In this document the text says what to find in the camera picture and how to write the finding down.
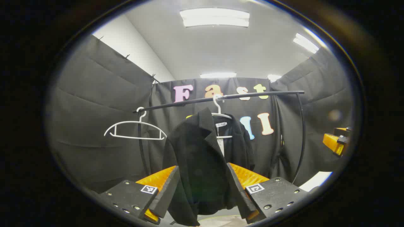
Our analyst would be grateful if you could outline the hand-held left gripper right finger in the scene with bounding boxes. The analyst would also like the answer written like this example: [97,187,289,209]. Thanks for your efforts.
[227,162,309,225]

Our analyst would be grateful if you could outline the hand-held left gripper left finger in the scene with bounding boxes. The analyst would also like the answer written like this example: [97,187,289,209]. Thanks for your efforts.
[98,166,181,225]

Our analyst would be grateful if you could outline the black jacket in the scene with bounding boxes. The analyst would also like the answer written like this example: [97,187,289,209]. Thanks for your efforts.
[162,107,256,227]

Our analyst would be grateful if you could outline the white plastic hanger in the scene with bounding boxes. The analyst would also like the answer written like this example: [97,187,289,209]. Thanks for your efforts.
[212,94,233,139]
[104,107,167,141]

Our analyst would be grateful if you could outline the black backdrop cloth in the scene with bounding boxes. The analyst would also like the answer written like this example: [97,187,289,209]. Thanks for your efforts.
[47,35,355,194]

